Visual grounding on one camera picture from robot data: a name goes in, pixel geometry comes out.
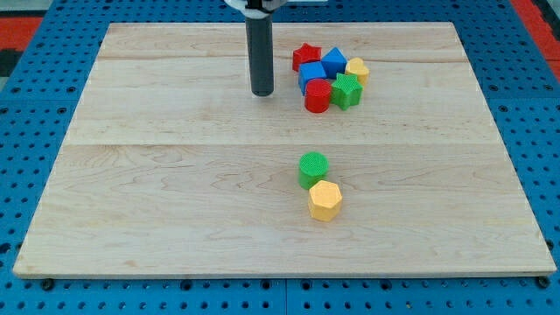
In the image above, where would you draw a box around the yellow hexagon block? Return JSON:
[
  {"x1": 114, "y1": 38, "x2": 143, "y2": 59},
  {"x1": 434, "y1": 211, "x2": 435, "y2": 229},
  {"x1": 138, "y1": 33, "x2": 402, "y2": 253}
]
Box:
[{"x1": 308, "y1": 180, "x2": 343, "y2": 222}]

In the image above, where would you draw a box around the green cylinder block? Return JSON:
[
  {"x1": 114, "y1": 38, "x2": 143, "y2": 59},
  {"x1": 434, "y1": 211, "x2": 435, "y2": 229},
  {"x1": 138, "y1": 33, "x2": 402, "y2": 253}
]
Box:
[{"x1": 298, "y1": 151, "x2": 329, "y2": 190}]

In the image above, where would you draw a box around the red cylinder block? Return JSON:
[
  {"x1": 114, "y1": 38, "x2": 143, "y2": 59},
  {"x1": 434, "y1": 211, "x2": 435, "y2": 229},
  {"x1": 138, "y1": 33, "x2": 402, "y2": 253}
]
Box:
[{"x1": 304, "y1": 79, "x2": 332, "y2": 114}]

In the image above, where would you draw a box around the blue cube block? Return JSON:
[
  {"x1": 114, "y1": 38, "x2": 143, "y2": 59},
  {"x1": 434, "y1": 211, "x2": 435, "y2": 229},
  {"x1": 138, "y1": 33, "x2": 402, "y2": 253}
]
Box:
[{"x1": 298, "y1": 61, "x2": 327, "y2": 95}]

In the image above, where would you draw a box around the green star block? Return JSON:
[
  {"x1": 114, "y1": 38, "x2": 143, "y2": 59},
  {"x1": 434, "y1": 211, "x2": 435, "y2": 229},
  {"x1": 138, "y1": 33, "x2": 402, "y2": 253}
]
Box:
[{"x1": 331, "y1": 73, "x2": 363, "y2": 111}]

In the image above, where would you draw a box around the red star block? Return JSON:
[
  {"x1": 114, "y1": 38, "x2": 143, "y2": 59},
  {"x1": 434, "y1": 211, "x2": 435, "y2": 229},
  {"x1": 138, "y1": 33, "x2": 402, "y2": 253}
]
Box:
[{"x1": 292, "y1": 42, "x2": 322, "y2": 72}]

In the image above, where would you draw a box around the light wooden board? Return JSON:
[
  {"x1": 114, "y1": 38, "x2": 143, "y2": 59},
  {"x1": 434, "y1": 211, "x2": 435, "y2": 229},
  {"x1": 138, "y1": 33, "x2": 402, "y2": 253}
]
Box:
[{"x1": 13, "y1": 22, "x2": 557, "y2": 279}]

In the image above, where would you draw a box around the yellow heart block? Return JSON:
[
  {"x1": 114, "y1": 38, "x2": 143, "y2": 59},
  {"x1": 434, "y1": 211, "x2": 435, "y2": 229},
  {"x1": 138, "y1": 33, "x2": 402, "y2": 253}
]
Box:
[{"x1": 345, "y1": 58, "x2": 370, "y2": 86}]

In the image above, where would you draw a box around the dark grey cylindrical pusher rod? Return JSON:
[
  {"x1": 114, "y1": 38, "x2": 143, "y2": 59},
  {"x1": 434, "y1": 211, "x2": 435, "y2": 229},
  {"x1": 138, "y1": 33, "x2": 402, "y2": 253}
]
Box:
[{"x1": 245, "y1": 16, "x2": 274, "y2": 97}]

